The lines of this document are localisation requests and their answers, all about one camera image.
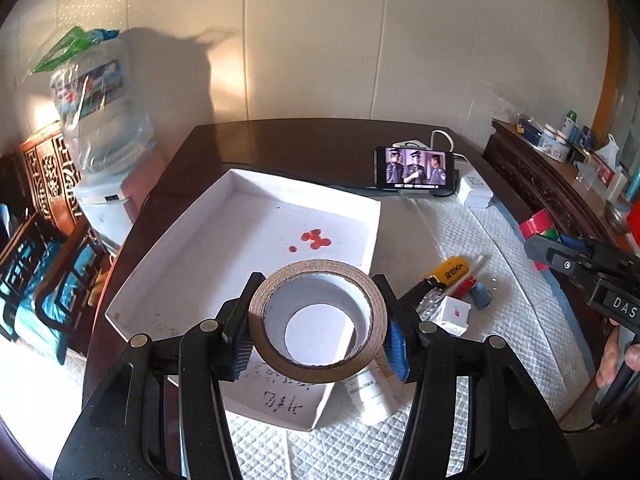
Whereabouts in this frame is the large water jug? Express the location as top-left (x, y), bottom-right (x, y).
top-left (50, 40), bottom-right (156, 188)

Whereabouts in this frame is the black phone stand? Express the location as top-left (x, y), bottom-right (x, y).
top-left (372, 185), bottom-right (458, 199)

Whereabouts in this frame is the small white box red print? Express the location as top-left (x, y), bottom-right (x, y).
top-left (432, 296), bottom-right (473, 337)

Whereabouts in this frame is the white water dispenser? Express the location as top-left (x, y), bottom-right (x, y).
top-left (75, 155), bottom-right (168, 256)

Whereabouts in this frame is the clear plastic cup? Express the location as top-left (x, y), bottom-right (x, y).
top-left (575, 152), bottom-right (601, 183)

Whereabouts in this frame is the person's right hand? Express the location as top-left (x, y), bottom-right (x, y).
top-left (595, 329), bottom-right (640, 389)

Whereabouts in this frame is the red tape roll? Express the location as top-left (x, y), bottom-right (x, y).
top-left (518, 210), bottom-right (553, 241)

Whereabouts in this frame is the white charging cable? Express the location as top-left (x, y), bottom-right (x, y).
top-left (431, 130), bottom-right (471, 166)

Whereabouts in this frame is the white cardboard tray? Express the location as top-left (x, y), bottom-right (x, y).
top-left (104, 167), bottom-right (382, 432)

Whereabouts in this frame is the brown tape roll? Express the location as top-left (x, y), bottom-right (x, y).
top-left (248, 259), bottom-right (388, 386)

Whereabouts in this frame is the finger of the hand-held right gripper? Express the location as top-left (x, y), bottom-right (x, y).
top-left (525, 235), bottom-right (601, 291)
top-left (560, 234), bottom-right (631, 273)

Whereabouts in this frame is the orange wooden door frame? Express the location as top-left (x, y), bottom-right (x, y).
top-left (592, 0), bottom-right (626, 131)

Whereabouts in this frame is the white charger box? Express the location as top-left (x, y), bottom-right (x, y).
top-left (457, 174), bottom-right (493, 208)

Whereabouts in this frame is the metal bowl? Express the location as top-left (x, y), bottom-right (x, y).
top-left (605, 202), bottom-right (628, 231)

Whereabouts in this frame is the white pen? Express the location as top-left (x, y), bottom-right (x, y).
top-left (462, 254), bottom-right (490, 286)

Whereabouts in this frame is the small grey-blue cap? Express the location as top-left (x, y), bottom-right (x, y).
top-left (470, 282), bottom-right (493, 309)

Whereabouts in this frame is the blue packet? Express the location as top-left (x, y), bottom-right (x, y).
top-left (517, 119), bottom-right (543, 143)

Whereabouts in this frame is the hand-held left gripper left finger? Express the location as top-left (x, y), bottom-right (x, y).
top-left (52, 272), bottom-right (266, 480)

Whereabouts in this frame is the teal seat cushion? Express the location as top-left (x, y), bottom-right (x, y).
top-left (0, 245), bottom-right (106, 361)

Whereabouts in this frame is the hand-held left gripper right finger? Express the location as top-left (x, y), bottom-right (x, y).
top-left (370, 274), bottom-right (581, 480)

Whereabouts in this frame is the green printed plastic bag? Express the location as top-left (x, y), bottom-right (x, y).
top-left (34, 26), bottom-right (121, 73)

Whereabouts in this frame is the carved wooden chair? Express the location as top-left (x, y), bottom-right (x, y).
top-left (20, 125), bottom-right (83, 233)

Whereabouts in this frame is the dark wooden armchair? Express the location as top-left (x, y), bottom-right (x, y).
top-left (0, 205), bottom-right (118, 366)

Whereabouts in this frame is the yellow utility knife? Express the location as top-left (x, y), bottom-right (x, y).
top-left (411, 256), bottom-right (471, 297)

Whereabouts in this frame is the white quilted pad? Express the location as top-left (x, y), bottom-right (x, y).
top-left (220, 195), bottom-right (593, 480)

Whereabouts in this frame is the white tube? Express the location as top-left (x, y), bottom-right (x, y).
top-left (342, 355), bottom-right (398, 426)

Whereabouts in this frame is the white plastic bag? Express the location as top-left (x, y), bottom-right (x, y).
top-left (595, 135), bottom-right (621, 167)

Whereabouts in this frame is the black smartphone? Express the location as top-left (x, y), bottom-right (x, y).
top-left (375, 146), bottom-right (457, 192)

